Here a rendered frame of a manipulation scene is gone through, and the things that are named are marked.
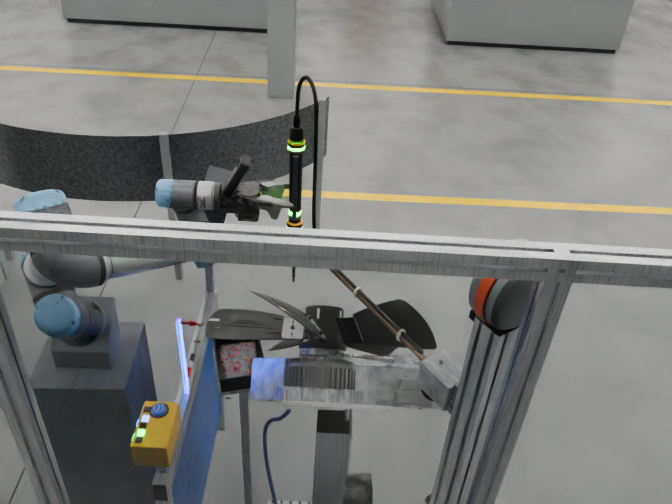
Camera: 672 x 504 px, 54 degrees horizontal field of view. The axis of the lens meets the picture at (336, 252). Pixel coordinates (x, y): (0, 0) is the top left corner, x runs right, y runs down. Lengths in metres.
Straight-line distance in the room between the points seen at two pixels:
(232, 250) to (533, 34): 7.35
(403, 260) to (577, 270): 0.25
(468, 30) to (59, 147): 5.30
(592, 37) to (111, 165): 6.02
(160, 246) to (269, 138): 2.89
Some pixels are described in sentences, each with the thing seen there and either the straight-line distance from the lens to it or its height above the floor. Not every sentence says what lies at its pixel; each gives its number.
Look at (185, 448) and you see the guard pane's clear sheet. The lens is 1.31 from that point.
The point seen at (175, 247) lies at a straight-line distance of 0.96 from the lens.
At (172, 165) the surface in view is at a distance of 3.71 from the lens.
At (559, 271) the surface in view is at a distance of 0.99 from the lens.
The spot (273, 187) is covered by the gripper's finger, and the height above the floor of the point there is 1.66.
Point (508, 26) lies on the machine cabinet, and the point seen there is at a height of 0.25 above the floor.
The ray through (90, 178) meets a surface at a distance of 3.82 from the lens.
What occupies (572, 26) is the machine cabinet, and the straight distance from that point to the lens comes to 8.24.
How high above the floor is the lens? 2.59
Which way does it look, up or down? 37 degrees down
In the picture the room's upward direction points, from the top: 4 degrees clockwise
